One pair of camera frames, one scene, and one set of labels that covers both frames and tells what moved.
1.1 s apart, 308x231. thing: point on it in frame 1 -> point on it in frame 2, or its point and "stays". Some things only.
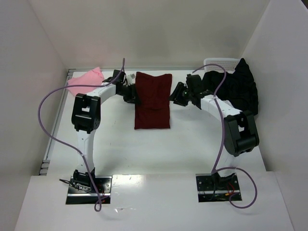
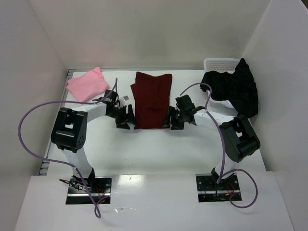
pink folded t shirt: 93,77 stays
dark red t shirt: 152,100 stays
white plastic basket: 229,64 stays
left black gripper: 132,95 -> 125,116
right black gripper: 179,94 -> 174,118
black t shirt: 238,88 stays
